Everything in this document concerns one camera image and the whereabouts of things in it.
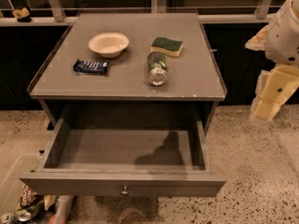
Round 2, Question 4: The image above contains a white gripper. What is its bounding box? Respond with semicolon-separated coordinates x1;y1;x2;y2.
245;0;299;121

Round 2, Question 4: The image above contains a grey top drawer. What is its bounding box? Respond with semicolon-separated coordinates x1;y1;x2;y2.
20;105;227;198

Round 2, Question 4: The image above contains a grey drawer cabinet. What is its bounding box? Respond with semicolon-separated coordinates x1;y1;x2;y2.
28;13;226;122

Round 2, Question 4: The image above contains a green yellow sponge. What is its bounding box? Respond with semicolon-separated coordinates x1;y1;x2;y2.
150;37;183;57

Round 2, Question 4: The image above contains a white paper bowl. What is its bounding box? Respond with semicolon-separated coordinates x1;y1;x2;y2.
89;33;129;58

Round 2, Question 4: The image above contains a blue snack bar wrapper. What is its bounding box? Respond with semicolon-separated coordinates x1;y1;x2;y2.
73;60;109;75

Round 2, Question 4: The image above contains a yellow black object on ledge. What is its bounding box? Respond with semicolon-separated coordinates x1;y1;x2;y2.
12;7;32;22

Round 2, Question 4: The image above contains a green snack bag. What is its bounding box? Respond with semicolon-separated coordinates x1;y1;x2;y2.
27;201;44;217

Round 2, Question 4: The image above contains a brown chip bag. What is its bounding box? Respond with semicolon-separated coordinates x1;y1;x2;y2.
16;185;42;210

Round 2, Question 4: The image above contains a clear plastic bin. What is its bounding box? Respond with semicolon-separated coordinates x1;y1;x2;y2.
0;155;74;224

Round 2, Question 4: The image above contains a silver can in bin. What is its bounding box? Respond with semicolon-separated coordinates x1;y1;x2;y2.
15;209;33;222

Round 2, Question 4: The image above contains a metal railing frame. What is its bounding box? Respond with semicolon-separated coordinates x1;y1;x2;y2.
0;0;286;27

